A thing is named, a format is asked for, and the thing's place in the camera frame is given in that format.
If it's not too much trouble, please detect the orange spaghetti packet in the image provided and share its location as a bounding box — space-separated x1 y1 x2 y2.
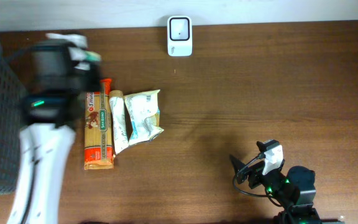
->
84 78 114 170

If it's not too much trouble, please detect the white tube with gold cap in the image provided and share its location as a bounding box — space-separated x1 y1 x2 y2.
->
109 90 129 154

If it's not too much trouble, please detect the white crinkled snack bag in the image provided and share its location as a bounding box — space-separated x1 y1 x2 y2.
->
124 90 164 146

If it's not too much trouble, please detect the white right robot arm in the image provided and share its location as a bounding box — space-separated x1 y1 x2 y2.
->
229 155 342 224

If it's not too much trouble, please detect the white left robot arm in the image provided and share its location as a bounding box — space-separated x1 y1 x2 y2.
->
8 34 101 223

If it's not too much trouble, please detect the white barcode scanner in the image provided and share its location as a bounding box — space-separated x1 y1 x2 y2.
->
167 16 193 57

